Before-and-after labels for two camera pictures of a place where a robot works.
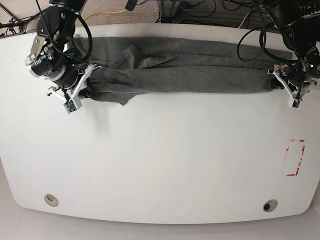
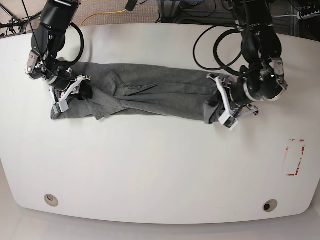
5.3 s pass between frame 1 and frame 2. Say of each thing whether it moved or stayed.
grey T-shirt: moved
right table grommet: stayed
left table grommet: stayed
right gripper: moved
